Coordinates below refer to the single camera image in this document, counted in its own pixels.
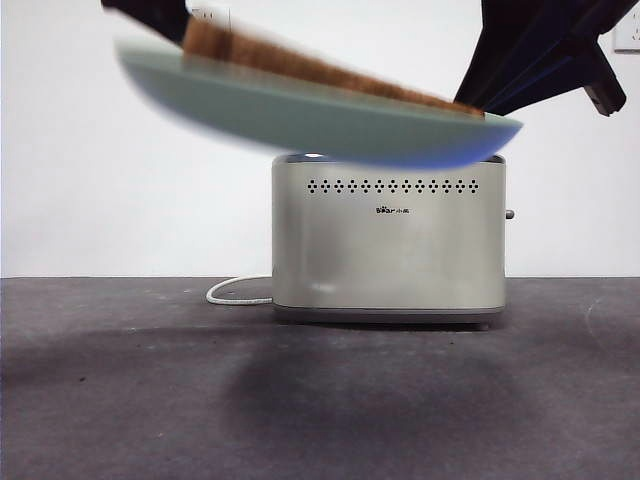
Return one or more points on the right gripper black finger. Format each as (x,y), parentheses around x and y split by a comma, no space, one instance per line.
(560,70)
(510,40)

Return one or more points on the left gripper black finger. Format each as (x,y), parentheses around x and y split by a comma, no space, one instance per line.
(155,15)

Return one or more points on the brown crust bread slice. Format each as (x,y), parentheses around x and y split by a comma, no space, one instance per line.
(320,67)

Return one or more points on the pale green round plate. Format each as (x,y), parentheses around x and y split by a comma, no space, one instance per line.
(300,120)

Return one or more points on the grey toaster lever knob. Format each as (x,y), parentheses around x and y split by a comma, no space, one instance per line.
(509,215)

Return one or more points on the cream and chrome toaster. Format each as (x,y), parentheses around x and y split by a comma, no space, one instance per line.
(390,250)

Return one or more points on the white wall socket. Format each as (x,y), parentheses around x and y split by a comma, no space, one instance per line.
(210,14)
(629,40)

